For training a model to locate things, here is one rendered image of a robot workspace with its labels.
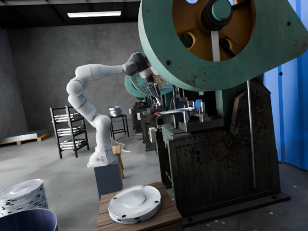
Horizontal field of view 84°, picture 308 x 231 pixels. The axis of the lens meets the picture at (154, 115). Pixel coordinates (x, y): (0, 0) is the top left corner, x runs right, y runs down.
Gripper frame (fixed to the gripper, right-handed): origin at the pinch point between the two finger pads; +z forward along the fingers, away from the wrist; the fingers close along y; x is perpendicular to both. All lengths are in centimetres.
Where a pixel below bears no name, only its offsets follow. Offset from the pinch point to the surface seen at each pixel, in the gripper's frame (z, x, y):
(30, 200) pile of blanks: 18, -112, -41
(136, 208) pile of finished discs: 30, -60, 34
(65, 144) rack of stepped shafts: 41, -80, -248
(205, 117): 22.2, 12.4, 25.9
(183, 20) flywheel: -41, 18, 34
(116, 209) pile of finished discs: 26, -68, 28
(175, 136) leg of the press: 21.8, -12.8, 19.8
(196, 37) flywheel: -30, 20, 37
